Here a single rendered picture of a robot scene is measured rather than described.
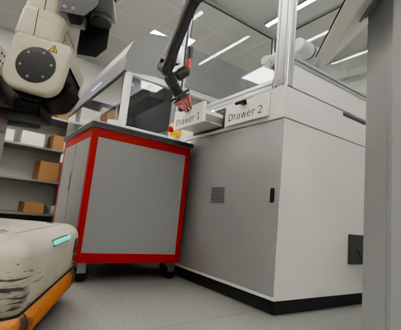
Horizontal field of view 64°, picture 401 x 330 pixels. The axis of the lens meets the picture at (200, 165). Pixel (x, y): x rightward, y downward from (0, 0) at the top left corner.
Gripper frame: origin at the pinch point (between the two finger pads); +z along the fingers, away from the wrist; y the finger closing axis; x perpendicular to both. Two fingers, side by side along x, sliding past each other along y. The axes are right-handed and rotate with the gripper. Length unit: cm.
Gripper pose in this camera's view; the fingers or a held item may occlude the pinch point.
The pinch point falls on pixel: (188, 109)
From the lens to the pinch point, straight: 171.8
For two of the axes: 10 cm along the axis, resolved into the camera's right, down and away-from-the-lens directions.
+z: 5.1, 8.1, 2.9
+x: -5.7, 0.6, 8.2
